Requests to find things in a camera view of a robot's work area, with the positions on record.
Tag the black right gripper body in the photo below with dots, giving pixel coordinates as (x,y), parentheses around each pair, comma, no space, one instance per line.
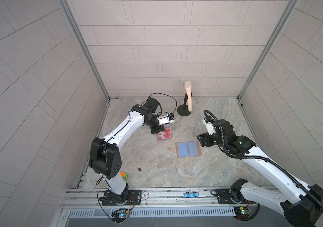
(208,140)

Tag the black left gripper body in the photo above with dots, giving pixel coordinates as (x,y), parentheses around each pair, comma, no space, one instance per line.
(155,127)

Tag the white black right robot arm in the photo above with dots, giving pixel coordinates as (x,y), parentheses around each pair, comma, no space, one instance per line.
(301,204)

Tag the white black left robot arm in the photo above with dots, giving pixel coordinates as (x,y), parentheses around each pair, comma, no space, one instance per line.
(105,157)

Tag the clear plastic package box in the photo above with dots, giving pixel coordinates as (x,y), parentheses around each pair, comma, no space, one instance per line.
(166,134)

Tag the black round microphone stand base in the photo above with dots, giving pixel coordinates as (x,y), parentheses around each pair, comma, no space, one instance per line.
(183,109)

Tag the beige microphone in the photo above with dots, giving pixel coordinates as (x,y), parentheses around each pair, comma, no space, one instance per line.
(188,88)

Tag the orange green toy car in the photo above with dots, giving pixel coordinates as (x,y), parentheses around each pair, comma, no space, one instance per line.
(124,175)

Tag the white ventilation grille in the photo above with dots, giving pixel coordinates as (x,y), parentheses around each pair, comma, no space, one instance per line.
(157,212)

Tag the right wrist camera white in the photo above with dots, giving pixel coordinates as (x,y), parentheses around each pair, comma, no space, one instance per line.
(209,125)

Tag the blue clip on rail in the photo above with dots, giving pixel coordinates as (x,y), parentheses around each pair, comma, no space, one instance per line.
(191,194)

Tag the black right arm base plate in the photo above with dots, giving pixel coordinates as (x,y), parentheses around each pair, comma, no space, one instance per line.
(225,197)

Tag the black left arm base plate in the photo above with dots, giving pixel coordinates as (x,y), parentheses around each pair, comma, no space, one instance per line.
(128,198)

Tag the right circuit board with wires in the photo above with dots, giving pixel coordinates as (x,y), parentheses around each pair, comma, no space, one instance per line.
(243,213)

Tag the circuit board with wires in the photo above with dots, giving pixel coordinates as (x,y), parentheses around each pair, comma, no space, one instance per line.
(120,215)
(243,213)

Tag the left circuit board with wires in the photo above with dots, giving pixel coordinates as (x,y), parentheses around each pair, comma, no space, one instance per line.
(120,215)

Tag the aluminium front rail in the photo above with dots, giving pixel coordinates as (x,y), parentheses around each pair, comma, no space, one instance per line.
(168,197)

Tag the aluminium corner frame post right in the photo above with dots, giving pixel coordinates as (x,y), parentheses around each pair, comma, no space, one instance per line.
(290,7)

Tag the aluminium corner frame post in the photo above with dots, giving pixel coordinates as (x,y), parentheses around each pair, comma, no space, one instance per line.
(80,40)
(290,7)

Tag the aluminium corner frame post left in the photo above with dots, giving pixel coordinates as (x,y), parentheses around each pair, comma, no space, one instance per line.
(80,40)

